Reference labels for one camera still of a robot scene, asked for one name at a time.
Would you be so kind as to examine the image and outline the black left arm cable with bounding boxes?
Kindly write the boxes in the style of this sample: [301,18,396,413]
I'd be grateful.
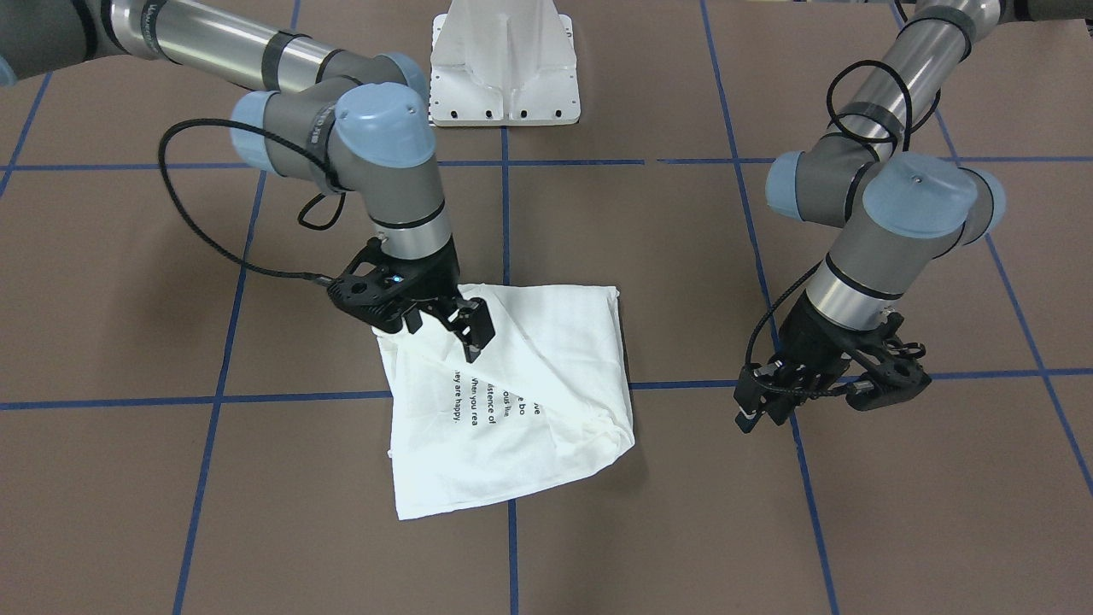
[745,60,940,394]

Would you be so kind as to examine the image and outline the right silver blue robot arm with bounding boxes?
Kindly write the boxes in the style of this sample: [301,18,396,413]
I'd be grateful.
[1,1,494,362]

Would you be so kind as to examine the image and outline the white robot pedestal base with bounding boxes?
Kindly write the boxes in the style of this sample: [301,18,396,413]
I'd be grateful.
[428,1,581,127]

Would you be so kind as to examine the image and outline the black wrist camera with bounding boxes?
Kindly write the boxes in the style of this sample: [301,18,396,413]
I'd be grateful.
[325,237,410,334]
[845,312,932,412]

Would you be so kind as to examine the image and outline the white long-sleeve printed shirt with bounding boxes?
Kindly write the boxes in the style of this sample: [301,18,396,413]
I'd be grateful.
[377,284,636,520]

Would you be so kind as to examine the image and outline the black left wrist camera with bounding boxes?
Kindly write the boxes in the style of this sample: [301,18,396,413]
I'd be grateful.
[845,312,932,412]

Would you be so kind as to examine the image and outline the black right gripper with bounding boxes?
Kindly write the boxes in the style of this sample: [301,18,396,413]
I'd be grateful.
[380,243,495,365]

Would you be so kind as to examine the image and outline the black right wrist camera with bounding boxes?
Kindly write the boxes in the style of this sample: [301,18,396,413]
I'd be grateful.
[325,237,410,334]

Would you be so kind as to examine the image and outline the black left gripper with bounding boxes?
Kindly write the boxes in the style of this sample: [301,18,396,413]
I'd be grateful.
[734,295,850,435]

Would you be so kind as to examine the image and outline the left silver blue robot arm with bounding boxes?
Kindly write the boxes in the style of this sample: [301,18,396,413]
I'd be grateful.
[734,1,1090,433]

